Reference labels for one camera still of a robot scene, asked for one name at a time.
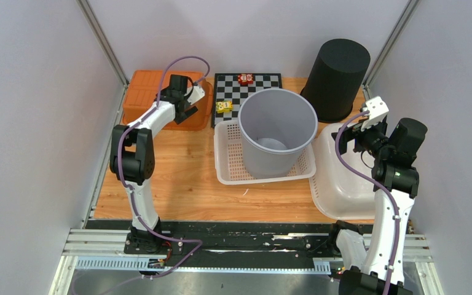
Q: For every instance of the white perforated basket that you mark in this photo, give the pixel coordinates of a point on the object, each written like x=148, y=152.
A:
x=228, y=159

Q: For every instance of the aluminium frame post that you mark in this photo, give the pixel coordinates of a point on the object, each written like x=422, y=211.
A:
x=95, y=26
x=398, y=28

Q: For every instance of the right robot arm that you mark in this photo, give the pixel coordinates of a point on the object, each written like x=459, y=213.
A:
x=378, y=267

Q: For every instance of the orange plastic tub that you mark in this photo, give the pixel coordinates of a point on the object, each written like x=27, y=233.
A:
x=142, y=92

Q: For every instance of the yellow toy block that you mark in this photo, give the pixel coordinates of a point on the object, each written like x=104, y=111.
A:
x=224, y=107

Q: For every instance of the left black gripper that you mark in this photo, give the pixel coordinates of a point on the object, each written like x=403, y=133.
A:
x=186, y=114

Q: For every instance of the black ribbed bin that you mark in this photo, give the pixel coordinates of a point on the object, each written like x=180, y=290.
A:
x=335, y=78

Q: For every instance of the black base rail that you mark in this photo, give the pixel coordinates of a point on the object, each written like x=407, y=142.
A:
x=232, y=247

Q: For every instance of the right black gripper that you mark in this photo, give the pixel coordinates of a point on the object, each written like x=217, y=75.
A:
x=348, y=133

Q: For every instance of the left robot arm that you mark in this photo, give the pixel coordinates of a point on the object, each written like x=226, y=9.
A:
x=132, y=159

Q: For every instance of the red toy block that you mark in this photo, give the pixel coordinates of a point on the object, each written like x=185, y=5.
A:
x=245, y=79

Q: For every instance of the right aluminium frame post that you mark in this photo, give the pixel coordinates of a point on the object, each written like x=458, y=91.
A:
x=398, y=28

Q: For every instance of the black white chessboard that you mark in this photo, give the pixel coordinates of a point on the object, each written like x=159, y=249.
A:
x=227, y=88

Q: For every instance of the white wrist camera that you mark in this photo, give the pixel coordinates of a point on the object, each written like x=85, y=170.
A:
x=194, y=94
x=377, y=111

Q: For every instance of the large white plastic tub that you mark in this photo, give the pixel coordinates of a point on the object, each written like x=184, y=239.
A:
x=337, y=192

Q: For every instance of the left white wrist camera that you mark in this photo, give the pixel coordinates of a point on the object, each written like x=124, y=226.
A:
x=194, y=94

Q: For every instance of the grey bin black liner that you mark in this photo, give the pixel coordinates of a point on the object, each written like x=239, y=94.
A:
x=276, y=126

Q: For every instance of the left aluminium frame post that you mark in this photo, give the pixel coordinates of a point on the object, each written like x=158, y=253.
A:
x=95, y=26

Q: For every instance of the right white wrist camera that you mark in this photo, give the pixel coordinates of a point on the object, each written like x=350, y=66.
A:
x=377, y=111

